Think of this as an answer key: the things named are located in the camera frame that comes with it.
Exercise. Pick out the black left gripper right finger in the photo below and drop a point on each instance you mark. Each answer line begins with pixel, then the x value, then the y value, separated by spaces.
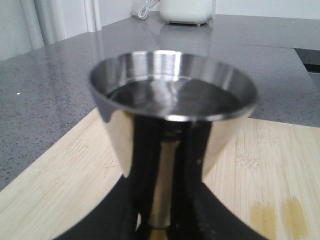
pixel 200 215

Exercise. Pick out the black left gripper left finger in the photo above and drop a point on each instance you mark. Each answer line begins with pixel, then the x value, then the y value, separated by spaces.
pixel 114 218

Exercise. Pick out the steel double jigger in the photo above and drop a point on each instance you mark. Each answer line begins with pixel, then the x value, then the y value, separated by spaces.
pixel 168 115

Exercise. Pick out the wooden cutting board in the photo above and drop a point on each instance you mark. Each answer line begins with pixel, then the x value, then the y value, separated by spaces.
pixel 268 176

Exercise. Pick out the white appliance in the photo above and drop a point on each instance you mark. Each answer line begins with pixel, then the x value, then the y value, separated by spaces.
pixel 191 12

